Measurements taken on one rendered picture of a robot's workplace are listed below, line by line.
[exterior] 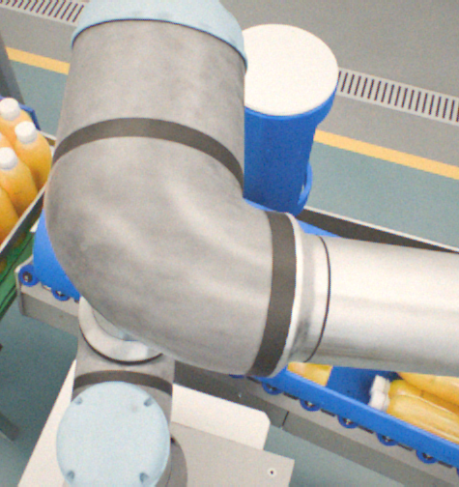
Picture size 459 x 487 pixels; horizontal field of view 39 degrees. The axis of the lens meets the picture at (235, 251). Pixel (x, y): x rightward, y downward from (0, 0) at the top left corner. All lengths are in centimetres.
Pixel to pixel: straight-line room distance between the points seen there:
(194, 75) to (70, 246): 12
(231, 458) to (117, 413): 26
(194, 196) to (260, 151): 123
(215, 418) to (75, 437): 35
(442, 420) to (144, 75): 88
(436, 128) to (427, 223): 49
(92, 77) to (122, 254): 11
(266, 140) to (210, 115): 116
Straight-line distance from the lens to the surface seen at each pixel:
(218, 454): 93
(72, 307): 135
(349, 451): 133
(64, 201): 35
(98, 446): 71
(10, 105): 143
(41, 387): 230
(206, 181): 35
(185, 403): 103
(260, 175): 164
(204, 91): 38
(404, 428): 109
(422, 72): 315
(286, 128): 150
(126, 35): 40
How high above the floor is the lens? 214
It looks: 61 degrees down
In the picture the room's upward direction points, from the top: 6 degrees clockwise
